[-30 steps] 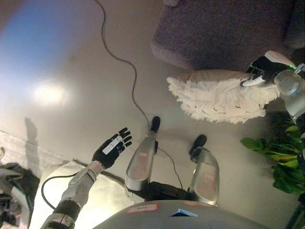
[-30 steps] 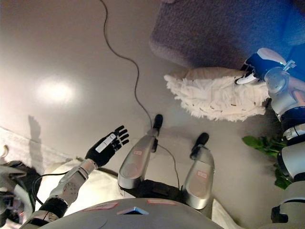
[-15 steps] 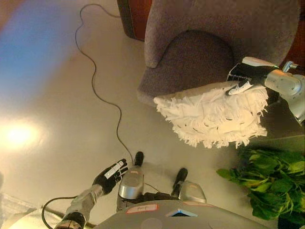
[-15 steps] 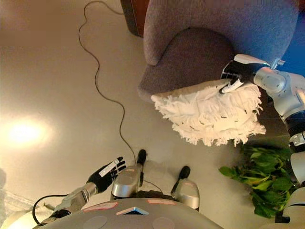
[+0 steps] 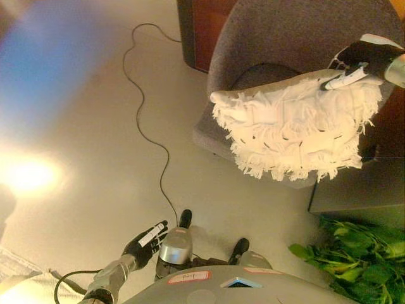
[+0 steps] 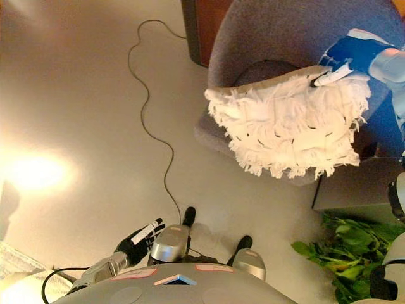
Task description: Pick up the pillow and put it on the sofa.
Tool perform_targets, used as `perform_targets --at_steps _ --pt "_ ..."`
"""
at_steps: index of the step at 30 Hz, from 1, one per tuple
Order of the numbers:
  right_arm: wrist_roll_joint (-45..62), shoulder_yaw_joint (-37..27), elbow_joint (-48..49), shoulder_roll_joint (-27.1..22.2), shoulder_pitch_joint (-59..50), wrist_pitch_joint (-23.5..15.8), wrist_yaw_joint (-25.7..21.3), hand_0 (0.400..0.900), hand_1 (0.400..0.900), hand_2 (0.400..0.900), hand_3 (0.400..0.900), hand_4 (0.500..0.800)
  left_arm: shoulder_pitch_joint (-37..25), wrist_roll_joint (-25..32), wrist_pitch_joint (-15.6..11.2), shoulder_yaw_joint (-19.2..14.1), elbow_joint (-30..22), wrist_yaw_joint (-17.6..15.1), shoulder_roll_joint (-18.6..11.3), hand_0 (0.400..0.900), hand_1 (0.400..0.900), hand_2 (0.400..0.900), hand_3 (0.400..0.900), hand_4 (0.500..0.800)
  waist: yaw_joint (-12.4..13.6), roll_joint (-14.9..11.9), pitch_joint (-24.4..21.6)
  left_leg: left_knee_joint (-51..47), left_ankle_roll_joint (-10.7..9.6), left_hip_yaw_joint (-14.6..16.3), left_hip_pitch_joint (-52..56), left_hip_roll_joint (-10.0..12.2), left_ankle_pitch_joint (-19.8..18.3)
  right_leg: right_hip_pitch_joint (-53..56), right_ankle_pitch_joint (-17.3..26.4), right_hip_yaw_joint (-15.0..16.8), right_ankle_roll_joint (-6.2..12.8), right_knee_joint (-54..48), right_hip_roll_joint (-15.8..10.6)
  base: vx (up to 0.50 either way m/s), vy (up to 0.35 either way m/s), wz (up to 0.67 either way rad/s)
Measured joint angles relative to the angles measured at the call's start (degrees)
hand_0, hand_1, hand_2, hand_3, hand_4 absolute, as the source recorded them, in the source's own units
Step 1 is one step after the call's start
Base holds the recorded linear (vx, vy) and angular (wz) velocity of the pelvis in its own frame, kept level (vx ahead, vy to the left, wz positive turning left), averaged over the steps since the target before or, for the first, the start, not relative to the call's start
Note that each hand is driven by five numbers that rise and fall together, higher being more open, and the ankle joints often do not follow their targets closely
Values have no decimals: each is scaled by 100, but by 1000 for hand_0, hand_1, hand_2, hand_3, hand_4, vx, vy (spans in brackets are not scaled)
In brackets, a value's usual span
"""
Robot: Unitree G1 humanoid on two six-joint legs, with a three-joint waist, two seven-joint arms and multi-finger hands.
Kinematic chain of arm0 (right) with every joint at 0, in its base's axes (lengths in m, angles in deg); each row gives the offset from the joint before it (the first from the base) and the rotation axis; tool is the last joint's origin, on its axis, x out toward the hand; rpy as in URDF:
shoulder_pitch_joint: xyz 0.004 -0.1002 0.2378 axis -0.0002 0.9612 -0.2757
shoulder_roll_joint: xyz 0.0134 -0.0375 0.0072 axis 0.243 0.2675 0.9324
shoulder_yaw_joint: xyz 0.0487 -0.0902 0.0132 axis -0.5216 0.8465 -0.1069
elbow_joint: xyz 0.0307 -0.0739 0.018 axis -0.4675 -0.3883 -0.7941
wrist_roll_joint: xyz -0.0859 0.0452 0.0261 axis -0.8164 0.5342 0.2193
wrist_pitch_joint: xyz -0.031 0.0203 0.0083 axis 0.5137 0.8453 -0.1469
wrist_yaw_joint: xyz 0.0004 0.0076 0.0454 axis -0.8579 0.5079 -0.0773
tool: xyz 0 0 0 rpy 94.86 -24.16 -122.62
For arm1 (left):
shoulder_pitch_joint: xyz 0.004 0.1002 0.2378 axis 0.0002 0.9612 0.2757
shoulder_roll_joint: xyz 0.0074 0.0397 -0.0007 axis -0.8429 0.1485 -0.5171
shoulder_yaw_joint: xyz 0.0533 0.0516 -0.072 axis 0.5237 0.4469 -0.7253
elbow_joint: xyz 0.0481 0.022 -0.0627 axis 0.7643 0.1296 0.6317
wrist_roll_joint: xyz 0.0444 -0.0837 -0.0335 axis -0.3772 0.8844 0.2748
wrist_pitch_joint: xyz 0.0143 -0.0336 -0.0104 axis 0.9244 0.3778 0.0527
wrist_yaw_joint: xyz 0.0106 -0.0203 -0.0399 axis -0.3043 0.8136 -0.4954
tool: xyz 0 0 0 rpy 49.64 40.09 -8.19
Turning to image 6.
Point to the silver robot leg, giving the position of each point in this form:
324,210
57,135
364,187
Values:
250,261
172,242

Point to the brown wooden cabinet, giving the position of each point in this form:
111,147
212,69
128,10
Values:
205,28

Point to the grey robot torso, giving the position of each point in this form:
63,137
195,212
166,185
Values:
164,291

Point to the silver right robot leg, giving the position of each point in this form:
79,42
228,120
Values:
250,261

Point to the white fringed pillow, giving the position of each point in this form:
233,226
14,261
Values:
284,126

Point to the green leafy plant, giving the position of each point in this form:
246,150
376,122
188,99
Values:
345,253

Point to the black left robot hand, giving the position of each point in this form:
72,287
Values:
134,245

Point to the grey fabric armchair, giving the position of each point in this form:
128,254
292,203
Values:
272,31

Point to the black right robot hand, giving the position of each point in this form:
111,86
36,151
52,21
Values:
357,50

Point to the white woven mat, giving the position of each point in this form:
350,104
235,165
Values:
19,263

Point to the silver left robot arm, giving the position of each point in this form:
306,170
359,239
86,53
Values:
101,269

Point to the silver left robot leg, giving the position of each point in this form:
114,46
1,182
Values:
172,242

